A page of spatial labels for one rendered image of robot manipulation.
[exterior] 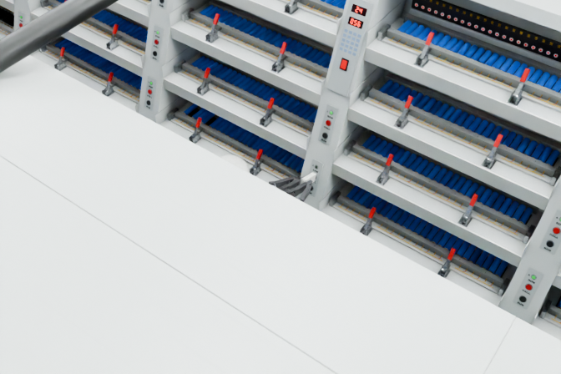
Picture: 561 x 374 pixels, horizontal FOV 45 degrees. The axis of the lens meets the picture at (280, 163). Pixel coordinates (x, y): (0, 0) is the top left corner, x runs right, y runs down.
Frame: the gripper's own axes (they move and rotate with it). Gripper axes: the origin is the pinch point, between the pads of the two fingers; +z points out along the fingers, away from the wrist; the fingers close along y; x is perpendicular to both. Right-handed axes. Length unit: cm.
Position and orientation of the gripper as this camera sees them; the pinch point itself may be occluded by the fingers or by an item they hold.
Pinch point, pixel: (307, 180)
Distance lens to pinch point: 209.2
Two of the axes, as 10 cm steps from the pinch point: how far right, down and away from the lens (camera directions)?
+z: 5.5, -3.0, 7.8
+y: 8.1, 4.2, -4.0
